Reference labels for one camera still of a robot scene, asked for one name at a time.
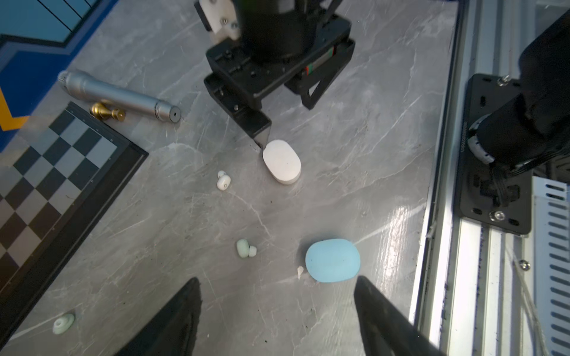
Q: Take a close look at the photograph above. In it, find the blue earbud charging case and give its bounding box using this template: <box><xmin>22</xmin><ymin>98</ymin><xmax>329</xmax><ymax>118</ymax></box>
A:
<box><xmin>305</xmin><ymin>239</ymin><xmax>361</xmax><ymax>283</ymax></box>

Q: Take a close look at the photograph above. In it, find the green earbud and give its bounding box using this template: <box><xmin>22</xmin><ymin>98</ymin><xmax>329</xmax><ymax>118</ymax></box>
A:
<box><xmin>236</xmin><ymin>239</ymin><xmax>258</xmax><ymax>259</ymax></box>
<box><xmin>52</xmin><ymin>313</ymin><xmax>76</xmax><ymax>335</ymax></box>

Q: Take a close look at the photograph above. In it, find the white earbud charging case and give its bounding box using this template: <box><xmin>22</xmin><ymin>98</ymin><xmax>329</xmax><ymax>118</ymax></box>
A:
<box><xmin>262</xmin><ymin>139</ymin><xmax>301</xmax><ymax>185</ymax></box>

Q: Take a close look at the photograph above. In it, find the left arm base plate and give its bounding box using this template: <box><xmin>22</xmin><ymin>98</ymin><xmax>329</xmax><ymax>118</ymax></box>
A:
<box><xmin>454</xmin><ymin>74</ymin><xmax>532</xmax><ymax>235</ymax></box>

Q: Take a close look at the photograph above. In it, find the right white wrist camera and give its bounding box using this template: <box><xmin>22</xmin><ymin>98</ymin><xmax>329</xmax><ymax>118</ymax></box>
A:
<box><xmin>194</xmin><ymin>0</ymin><xmax>240</xmax><ymax>45</ymax></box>

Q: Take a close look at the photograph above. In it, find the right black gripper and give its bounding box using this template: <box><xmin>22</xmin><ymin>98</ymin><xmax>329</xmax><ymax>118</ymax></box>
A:
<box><xmin>204</xmin><ymin>15</ymin><xmax>356</xmax><ymax>149</ymax></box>

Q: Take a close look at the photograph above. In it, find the black and silver chessboard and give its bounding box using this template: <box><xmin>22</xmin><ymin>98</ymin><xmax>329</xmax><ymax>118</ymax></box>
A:
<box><xmin>1</xmin><ymin>103</ymin><xmax>147</xmax><ymax>344</ymax></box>

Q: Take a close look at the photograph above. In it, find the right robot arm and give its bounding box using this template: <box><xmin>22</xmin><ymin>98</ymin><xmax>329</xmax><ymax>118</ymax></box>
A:
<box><xmin>204</xmin><ymin>1</ymin><xmax>356</xmax><ymax>148</ymax></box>

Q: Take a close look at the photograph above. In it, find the white earbud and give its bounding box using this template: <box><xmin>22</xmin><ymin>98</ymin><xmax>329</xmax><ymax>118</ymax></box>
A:
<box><xmin>217</xmin><ymin>171</ymin><xmax>232</xmax><ymax>191</ymax></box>

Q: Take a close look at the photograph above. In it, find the silver microphone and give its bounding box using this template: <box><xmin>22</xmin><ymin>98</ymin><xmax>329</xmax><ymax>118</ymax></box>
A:
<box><xmin>58</xmin><ymin>71</ymin><xmax>182</xmax><ymax>123</ymax></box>

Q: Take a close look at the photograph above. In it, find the gold chess piece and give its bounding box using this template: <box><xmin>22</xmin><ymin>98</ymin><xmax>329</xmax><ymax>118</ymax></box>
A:
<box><xmin>90</xmin><ymin>102</ymin><xmax>126</xmax><ymax>122</ymax></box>

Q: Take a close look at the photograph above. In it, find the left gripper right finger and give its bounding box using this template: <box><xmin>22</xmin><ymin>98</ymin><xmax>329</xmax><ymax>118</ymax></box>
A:
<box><xmin>354</xmin><ymin>275</ymin><xmax>444</xmax><ymax>356</ymax></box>

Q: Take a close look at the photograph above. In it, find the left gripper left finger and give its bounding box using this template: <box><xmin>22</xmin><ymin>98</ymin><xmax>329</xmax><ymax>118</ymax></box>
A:
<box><xmin>117</xmin><ymin>277</ymin><xmax>202</xmax><ymax>355</ymax></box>

